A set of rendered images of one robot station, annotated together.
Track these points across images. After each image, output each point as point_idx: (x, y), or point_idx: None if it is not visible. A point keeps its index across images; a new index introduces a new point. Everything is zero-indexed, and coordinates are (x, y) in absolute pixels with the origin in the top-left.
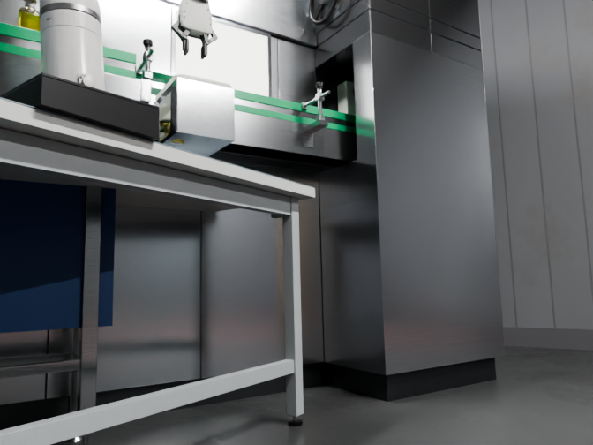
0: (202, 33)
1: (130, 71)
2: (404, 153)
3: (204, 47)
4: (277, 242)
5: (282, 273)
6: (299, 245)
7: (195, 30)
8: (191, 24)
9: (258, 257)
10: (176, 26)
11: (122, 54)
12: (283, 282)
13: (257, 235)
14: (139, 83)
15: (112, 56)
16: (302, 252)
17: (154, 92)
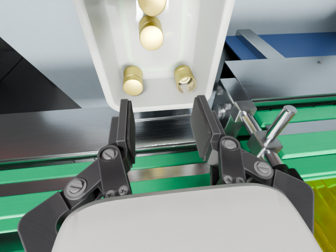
0: (139, 193)
1: (273, 120)
2: None
3: (129, 124)
4: (34, 100)
5: (40, 83)
6: (9, 100)
7: (191, 189)
8: (232, 219)
9: (60, 90)
10: (295, 195)
11: (309, 144)
12: (42, 79)
13: (56, 102)
14: (250, 95)
15: (320, 133)
16: (9, 96)
17: (196, 155)
